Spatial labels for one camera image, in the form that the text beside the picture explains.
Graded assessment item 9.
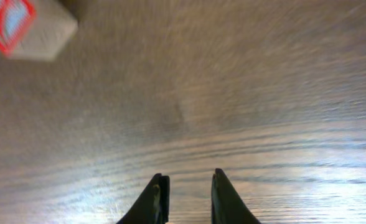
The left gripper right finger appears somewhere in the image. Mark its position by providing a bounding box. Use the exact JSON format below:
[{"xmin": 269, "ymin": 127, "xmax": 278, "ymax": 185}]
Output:
[{"xmin": 211, "ymin": 168, "xmax": 261, "ymax": 224}]

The red I block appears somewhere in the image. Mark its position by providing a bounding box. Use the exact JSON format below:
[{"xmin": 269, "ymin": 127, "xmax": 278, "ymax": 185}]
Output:
[{"xmin": 0, "ymin": 0, "xmax": 78, "ymax": 61}]

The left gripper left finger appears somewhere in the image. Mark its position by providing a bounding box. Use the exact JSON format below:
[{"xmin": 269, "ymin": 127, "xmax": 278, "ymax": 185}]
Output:
[{"xmin": 117, "ymin": 173, "xmax": 170, "ymax": 224}]

